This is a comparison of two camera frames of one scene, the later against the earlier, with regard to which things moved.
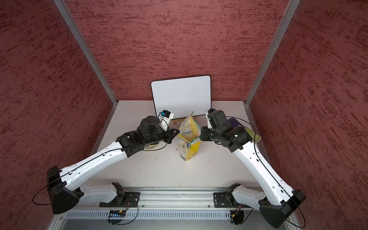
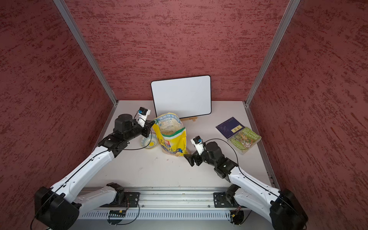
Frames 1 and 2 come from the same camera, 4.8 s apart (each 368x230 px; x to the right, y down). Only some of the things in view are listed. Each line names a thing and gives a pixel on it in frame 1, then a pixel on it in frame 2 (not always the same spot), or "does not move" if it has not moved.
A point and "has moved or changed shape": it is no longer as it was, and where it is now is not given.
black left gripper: (170, 134) -> (146, 128)
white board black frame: (180, 97) does not move
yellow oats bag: (189, 139) has moved or changed shape
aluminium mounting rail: (166, 198) does not move
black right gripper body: (207, 134) -> (204, 157)
